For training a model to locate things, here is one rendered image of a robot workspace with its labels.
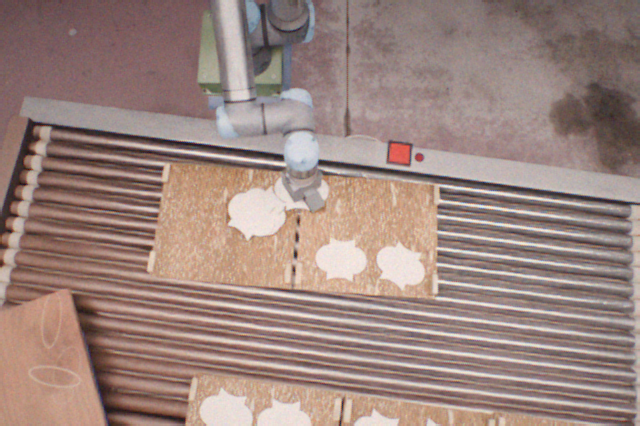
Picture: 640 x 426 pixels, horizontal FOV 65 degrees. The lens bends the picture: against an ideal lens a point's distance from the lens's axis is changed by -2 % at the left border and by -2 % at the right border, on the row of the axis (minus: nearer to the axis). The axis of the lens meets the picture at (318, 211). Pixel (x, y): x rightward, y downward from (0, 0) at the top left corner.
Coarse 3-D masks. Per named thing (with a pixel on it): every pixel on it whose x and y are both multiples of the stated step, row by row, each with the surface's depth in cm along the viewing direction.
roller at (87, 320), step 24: (144, 336) 144; (168, 336) 143; (192, 336) 143; (216, 336) 144; (240, 336) 145; (336, 360) 143; (360, 360) 143; (384, 360) 143; (408, 360) 144; (432, 360) 145; (504, 384) 144; (528, 384) 143; (552, 384) 143; (576, 384) 143; (600, 384) 144
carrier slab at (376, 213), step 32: (352, 192) 154; (384, 192) 154; (416, 192) 155; (320, 224) 151; (352, 224) 152; (384, 224) 152; (416, 224) 152; (320, 288) 146; (352, 288) 147; (384, 288) 147; (416, 288) 147
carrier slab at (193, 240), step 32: (192, 192) 153; (224, 192) 153; (160, 224) 150; (192, 224) 150; (224, 224) 150; (288, 224) 151; (160, 256) 147; (192, 256) 148; (224, 256) 148; (256, 256) 148; (288, 256) 149; (288, 288) 146
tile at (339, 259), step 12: (324, 252) 148; (336, 252) 148; (348, 252) 148; (360, 252) 148; (324, 264) 147; (336, 264) 147; (348, 264) 147; (360, 264) 147; (336, 276) 146; (348, 276) 146
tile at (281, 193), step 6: (324, 180) 140; (276, 186) 139; (282, 186) 139; (324, 186) 140; (276, 192) 139; (282, 192) 139; (324, 192) 139; (282, 198) 138; (288, 198) 138; (324, 198) 139; (288, 204) 138; (294, 204) 138; (300, 204) 138
